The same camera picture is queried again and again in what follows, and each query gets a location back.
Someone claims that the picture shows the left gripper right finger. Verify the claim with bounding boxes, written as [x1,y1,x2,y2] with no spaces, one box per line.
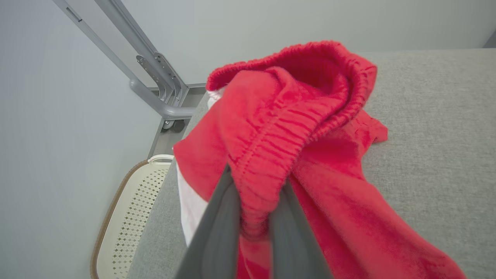
[269,180,334,279]

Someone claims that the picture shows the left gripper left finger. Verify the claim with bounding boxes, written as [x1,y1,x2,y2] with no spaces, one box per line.
[174,165,243,279]

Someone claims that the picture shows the cream perforated laundry basket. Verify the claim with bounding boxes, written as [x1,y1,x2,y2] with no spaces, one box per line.
[90,154,176,279]

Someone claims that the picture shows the black caster wheel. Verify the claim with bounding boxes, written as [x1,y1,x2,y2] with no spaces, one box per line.
[162,119,186,133]

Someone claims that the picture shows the grey partition frame with bracket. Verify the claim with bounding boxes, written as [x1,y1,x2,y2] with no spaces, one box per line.
[94,0,189,107]

